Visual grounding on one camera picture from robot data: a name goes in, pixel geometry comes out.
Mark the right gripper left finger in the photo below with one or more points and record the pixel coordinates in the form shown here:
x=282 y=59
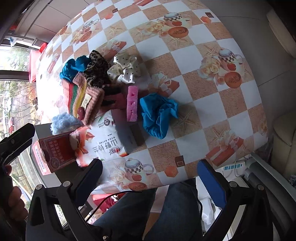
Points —
x=86 y=182

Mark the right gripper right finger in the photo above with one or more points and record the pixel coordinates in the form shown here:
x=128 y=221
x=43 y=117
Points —
x=214 y=182

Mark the light blue fluffy cloth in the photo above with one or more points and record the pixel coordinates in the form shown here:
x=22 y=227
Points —
x=64 y=123

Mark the pink striped knit hat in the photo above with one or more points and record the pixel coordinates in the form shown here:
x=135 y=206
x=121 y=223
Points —
x=82 y=101

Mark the pink sponge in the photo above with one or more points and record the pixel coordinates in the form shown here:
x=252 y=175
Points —
x=131 y=108

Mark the leopard print scrunchie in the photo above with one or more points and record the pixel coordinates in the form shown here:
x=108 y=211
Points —
x=96 y=71

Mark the cream polka dot scrunchie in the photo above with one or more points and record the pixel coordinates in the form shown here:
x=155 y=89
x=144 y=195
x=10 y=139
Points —
x=125 y=69

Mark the person's left hand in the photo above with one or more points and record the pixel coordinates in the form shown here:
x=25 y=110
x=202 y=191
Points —
x=17 y=210

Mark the white power strip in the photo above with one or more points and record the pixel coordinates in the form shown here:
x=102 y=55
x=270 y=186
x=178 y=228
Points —
x=233 y=166

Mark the red patterned tissue box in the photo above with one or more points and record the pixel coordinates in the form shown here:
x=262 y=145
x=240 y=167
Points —
x=56 y=151

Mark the white printed snack bag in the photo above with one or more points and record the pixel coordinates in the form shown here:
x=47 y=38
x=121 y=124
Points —
x=102 y=139

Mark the person's jeans leg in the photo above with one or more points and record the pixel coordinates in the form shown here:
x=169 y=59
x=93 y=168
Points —
x=179 y=218

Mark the checkered printed tablecloth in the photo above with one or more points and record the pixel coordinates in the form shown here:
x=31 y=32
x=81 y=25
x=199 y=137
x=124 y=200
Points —
x=184 y=53

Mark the pink plastic basin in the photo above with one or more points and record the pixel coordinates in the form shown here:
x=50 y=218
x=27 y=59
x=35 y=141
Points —
x=34 y=61

